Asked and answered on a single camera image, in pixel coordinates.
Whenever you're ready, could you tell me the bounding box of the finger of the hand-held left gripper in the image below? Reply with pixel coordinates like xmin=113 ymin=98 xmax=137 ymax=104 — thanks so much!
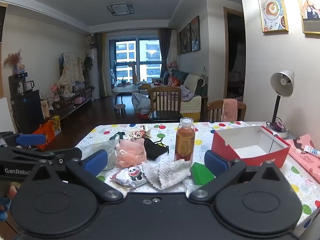
xmin=0 ymin=131 xmax=47 ymax=147
xmin=0 ymin=146 xmax=83 ymax=172

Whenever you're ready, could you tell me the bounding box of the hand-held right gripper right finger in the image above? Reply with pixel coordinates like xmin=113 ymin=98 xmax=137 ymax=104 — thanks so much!
xmin=189 ymin=150 xmax=288 ymax=202

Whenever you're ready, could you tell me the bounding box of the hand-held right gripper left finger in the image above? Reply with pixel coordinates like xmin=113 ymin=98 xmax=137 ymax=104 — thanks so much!
xmin=30 ymin=149 xmax=124 ymax=203

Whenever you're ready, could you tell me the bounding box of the clear bubble wrap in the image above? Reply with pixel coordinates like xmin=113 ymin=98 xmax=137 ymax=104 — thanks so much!
xmin=81 ymin=139 xmax=120 ymax=171

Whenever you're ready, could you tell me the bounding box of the green sponge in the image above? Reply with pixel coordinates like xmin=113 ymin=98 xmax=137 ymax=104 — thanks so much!
xmin=190 ymin=162 xmax=216 ymax=186

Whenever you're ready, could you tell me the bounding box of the clear plastic bag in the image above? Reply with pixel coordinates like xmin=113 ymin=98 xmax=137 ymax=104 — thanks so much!
xmin=182 ymin=179 xmax=198 ymax=193

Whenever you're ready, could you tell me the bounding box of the red cardboard box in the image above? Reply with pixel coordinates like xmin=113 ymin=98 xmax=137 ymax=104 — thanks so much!
xmin=211 ymin=125 xmax=292 ymax=168

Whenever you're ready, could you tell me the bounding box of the Christmas print sock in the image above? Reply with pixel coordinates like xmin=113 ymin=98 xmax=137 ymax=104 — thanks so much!
xmin=109 ymin=127 xmax=152 ymax=142

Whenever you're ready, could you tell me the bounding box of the black face mask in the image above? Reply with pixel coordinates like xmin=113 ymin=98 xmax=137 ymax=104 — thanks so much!
xmin=144 ymin=137 xmax=169 ymax=160

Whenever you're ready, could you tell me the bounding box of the orange cardboard box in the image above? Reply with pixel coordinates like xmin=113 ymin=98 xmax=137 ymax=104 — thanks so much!
xmin=32 ymin=120 xmax=57 ymax=151

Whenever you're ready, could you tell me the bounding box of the balloon print tablecloth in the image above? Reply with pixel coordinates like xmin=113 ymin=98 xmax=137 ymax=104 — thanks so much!
xmin=75 ymin=121 xmax=320 ymax=239

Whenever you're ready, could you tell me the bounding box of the yellow cardboard box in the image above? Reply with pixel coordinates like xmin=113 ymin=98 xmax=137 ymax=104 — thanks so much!
xmin=51 ymin=115 xmax=62 ymax=136

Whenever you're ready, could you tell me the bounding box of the black water dispenser cabinet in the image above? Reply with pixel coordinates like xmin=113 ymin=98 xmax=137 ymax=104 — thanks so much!
xmin=9 ymin=72 xmax=45 ymax=133

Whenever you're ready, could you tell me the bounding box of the panda print packet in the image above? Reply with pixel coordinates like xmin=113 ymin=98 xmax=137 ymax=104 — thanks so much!
xmin=110 ymin=166 xmax=149 ymax=188

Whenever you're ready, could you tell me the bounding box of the orange juice bottle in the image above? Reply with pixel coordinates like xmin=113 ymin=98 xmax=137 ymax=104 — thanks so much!
xmin=174 ymin=117 xmax=196 ymax=162

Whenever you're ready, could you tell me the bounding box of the white waffle cloth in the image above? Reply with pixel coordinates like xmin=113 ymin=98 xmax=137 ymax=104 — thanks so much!
xmin=142 ymin=159 xmax=192 ymax=189

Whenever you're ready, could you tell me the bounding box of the wooden dining chair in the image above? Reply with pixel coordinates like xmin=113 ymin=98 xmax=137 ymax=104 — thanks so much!
xmin=149 ymin=86 xmax=184 ymax=122
xmin=207 ymin=99 xmax=247 ymax=122

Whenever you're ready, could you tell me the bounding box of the dark wooden tv stand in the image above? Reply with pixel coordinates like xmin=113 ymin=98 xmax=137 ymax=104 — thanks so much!
xmin=49 ymin=87 xmax=94 ymax=121

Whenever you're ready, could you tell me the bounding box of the pink towel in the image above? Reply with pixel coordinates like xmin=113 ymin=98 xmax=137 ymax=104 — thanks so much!
xmin=222 ymin=99 xmax=238 ymax=122

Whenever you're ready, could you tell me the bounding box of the cream crochet cover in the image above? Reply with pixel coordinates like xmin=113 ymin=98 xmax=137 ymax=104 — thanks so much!
xmin=180 ymin=95 xmax=202 ymax=122

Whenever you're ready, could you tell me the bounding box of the purple cloth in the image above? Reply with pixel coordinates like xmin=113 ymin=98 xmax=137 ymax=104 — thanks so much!
xmin=179 ymin=85 xmax=195 ymax=102

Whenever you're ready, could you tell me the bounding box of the grey cloth bundle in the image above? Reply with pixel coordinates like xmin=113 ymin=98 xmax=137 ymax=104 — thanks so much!
xmin=132 ymin=92 xmax=151 ymax=110

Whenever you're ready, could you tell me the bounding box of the floral cloth covered tv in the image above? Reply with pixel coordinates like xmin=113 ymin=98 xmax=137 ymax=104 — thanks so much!
xmin=59 ymin=52 xmax=85 ymax=93

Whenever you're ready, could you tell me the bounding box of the vase with dried flowers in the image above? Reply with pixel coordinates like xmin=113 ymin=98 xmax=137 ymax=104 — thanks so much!
xmin=3 ymin=51 xmax=23 ymax=75

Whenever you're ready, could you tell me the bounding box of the cream throw blanket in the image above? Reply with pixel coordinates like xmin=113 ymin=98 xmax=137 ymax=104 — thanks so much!
xmin=184 ymin=74 xmax=206 ymax=92

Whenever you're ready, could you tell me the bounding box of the white standing air conditioner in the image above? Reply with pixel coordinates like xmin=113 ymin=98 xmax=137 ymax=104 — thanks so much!
xmin=87 ymin=49 xmax=100 ymax=101

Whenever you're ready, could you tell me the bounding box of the pink plastic bag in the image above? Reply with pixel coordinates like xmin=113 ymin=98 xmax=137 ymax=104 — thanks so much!
xmin=286 ymin=134 xmax=320 ymax=183

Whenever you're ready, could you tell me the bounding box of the green sofa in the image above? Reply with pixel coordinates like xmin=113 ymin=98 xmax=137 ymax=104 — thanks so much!
xmin=160 ymin=70 xmax=208 ymax=117

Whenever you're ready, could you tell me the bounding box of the small white tube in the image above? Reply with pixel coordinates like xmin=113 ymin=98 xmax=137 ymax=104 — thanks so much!
xmin=304 ymin=145 xmax=320 ymax=157

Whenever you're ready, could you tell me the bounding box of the wooden giraffe figure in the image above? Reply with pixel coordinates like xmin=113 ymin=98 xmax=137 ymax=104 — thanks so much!
xmin=127 ymin=62 xmax=139 ymax=84

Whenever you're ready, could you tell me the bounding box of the beige grey curtain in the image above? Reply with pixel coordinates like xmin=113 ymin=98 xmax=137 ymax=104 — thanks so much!
xmin=96 ymin=32 xmax=113 ymax=98

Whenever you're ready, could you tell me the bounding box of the grey desk lamp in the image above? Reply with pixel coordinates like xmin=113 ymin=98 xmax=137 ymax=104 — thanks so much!
xmin=265 ymin=70 xmax=295 ymax=139

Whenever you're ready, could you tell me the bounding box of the large balcony window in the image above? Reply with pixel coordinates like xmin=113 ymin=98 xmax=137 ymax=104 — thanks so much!
xmin=109 ymin=37 xmax=163 ymax=84

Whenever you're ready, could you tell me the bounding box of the square ceiling light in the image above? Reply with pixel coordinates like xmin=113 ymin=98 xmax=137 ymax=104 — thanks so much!
xmin=107 ymin=3 xmax=135 ymax=16

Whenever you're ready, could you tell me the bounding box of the gold framed food picture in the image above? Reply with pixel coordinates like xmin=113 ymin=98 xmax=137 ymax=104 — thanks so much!
xmin=257 ymin=0 xmax=289 ymax=33

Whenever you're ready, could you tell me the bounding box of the gold framed figure picture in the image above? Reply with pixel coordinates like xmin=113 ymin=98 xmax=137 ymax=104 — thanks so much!
xmin=291 ymin=0 xmax=320 ymax=34

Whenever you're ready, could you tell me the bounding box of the wooden door frame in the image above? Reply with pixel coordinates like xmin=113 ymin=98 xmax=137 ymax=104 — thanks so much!
xmin=222 ymin=6 xmax=245 ymax=100

